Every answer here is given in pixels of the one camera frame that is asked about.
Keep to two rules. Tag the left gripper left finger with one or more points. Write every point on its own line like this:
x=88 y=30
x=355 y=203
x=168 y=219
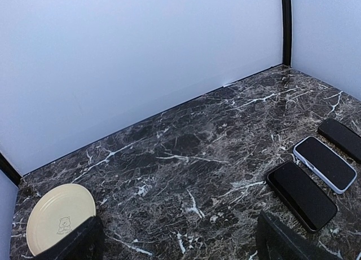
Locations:
x=84 y=242

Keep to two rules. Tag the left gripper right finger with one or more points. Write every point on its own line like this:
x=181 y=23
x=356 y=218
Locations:
x=274 y=240

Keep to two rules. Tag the pink phone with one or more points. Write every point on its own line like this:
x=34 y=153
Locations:
x=303 y=197

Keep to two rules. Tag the lavender phone case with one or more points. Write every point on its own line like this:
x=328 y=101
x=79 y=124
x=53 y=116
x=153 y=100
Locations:
x=310 y=169

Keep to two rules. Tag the silver white phone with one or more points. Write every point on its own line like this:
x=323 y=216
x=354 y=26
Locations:
x=324 y=161

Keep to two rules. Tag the tan wooden round plate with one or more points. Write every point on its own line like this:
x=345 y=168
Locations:
x=56 y=214

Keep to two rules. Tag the left black corner post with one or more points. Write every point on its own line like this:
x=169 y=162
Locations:
x=9 y=171

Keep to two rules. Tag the black corner post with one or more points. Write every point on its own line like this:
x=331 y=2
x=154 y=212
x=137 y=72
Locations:
x=9 y=171
x=287 y=31

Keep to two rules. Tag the right black corner post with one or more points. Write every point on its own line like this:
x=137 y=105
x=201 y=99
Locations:
x=287 y=31

